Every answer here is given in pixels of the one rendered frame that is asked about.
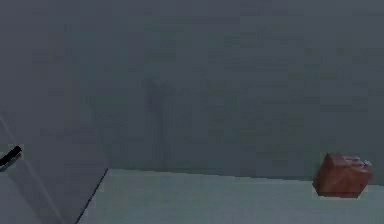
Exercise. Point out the red-brown box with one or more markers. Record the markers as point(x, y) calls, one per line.
point(340, 176)

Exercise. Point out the grey room door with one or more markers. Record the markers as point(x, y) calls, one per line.
point(43, 186)

